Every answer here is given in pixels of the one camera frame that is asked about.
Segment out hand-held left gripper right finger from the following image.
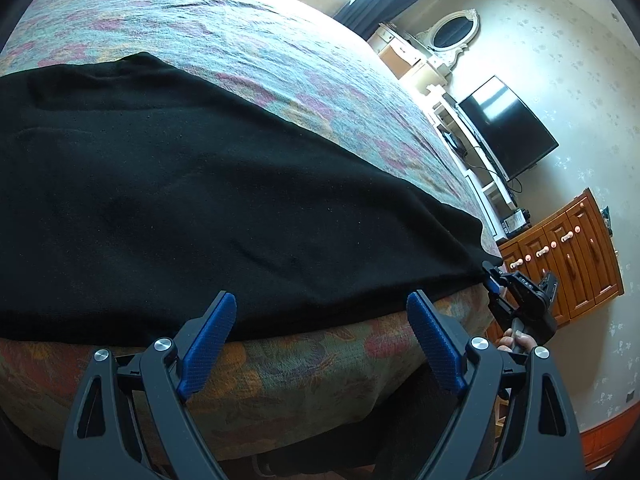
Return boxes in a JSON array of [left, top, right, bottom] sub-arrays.
[[406, 290, 586, 480]]

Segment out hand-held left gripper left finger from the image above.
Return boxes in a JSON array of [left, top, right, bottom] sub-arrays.
[[57, 290, 238, 480]]

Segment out black pants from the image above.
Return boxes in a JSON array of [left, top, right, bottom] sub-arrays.
[[0, 51, 502, 346]]

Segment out person's right hand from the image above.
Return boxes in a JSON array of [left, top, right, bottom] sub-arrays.
[[496, 327, 538, 356]]

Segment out small electronic box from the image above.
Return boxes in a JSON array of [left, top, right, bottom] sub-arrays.
[[502, 210, 531, 237]]

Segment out brown wooden cabinet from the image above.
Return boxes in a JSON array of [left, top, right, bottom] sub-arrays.
[[487, 187, 626, 341]]

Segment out white television stand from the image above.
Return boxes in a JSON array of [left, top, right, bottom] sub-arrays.
[[425, 85, 518, 241]]

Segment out black flat television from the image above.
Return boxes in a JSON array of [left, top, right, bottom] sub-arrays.
[[457, 76, 560, 181]]

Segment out cream vanity dresser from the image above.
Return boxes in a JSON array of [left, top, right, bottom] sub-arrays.
[[369, 22, 451, 81]]

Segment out oval white-framed mirror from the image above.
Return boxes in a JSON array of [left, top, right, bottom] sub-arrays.
[[417, 9, 481, 68]]

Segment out dark blue curtain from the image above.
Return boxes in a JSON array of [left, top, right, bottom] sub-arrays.
[[335, 0, 486, 41]]

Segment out floral bed blanket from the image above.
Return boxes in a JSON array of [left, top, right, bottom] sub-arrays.
[[0, 0, 506, 461]]

